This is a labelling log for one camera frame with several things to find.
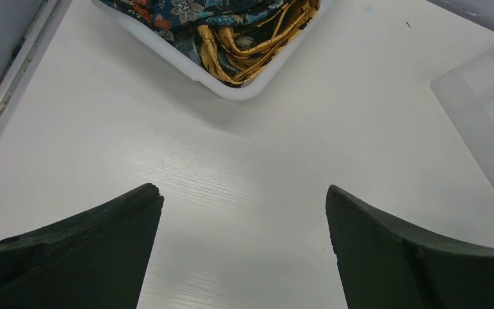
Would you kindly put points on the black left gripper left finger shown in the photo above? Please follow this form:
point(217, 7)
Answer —
point(94, 259)

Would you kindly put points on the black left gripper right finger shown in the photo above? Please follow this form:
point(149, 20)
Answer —
point(387, 262)

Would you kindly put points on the dark blue patterned tie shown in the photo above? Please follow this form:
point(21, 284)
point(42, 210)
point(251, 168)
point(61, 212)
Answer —
point(175, 20)

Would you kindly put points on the yellow striped tie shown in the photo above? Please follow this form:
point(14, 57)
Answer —
point(235, 48)

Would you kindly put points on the white plastic basket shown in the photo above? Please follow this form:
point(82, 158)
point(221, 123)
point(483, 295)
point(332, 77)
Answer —
point(196, 73)

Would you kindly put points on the clear compartment tray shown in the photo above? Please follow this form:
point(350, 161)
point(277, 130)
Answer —
point(467, 95)

